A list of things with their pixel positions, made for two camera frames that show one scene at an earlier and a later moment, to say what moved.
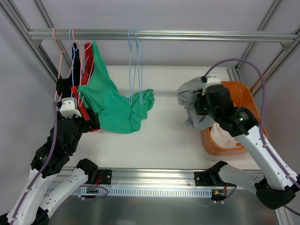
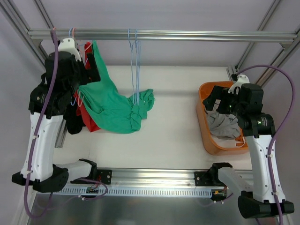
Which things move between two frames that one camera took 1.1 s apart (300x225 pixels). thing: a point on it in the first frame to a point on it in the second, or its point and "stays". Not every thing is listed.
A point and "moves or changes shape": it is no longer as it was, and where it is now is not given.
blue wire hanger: x=131 y=95 to x=137 y=71
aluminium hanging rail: x=191 y=36 stays
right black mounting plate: x=199 y=181 stays
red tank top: x=89 y=64 stays
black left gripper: x=91 y=120 to x=92 y=68
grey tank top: x=186 y=94 moves or changes shape
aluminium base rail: x=135 y=179 stays
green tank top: x=118 y=113 stays
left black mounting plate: x=106 y=176 stays
